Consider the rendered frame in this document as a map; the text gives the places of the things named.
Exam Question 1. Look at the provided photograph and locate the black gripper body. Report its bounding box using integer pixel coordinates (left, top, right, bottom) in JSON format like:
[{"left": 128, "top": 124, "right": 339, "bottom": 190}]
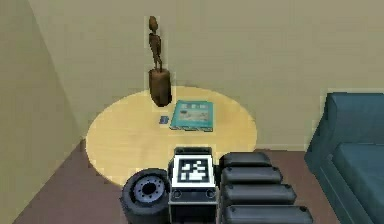
[{"left": 120, "top": 168, "right": 171, "bottom": 224}]

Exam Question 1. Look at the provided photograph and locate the round pale wooden table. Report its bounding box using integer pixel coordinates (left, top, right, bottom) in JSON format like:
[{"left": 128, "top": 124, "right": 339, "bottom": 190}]
[{"left": 85, "top": 85, "right": 258, "bottom": 188}]

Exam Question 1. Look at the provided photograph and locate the teal book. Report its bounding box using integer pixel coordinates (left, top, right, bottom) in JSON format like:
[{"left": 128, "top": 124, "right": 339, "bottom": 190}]
[{"left": 169, "top": 99, "right": 214, "bottom": 133}]

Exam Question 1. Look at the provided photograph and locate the brown wooden figure statue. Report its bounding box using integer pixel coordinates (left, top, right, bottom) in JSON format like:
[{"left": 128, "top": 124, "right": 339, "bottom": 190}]
[{"left": 147, "top": 15, "right": 173, "bottom": 108}]

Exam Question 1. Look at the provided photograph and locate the teal sofa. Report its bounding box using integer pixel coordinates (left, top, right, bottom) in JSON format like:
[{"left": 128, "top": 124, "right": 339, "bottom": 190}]
[{"left": 304, "top": 92, "right": 384, "bottom": 224}]

